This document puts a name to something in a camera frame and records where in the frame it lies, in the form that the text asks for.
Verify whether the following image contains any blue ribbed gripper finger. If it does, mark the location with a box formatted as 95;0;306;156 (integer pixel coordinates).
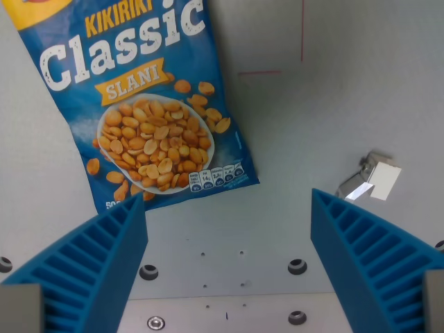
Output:
0;191;149;333
310;188;444;333

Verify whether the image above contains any silver round screw head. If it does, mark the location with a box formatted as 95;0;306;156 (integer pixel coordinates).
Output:
146;315;166;331

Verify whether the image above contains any blue Classic peanut bag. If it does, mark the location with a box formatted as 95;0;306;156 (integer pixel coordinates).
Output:
1;0;261;213

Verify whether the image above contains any small shiny metal bracket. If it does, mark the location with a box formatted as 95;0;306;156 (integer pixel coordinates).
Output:
334;149;402;202

